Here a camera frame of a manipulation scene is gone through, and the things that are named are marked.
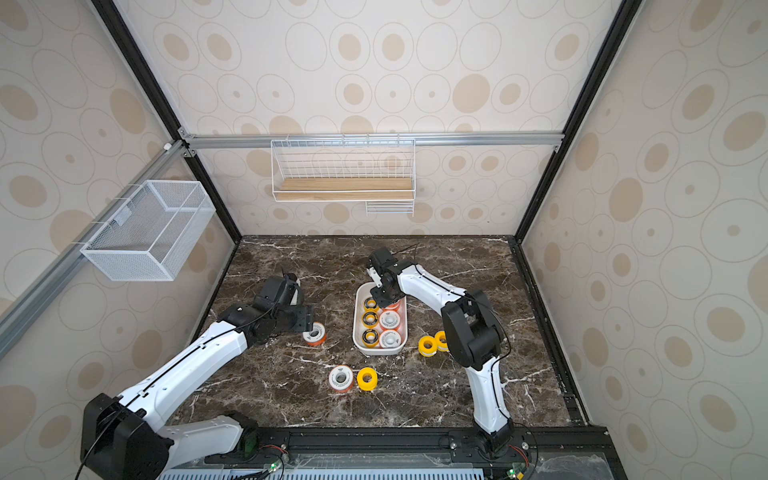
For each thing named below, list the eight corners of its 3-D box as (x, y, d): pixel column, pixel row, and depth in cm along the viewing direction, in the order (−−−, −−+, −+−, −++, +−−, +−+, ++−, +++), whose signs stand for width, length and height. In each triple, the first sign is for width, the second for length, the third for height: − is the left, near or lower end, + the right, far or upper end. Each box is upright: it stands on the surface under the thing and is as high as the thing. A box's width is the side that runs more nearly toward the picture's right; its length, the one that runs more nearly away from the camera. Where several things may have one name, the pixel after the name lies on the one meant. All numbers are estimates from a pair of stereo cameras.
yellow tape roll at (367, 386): (356, 391, 84) (355, 389, 83) (357, 370, 88) (357, 367, 87) (377, 391, 84) (377, 389, 83) (377, 370, 88) (377, 367, 87)
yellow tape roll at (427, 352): (418, 356, 91) (419, 353, 89) (417, 339, 94) (418, 335, 92) (437, 356, 91) (438, 353, 89) (435, 339, 94) (436, 335, 92)
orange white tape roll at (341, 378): (328, 392, 84) (327, 389, 82) (331, 367, 89) (330, 364, 87) (352, 392, 84) (351, 389, 82) (354, 367, 89) (353, 364, 87)
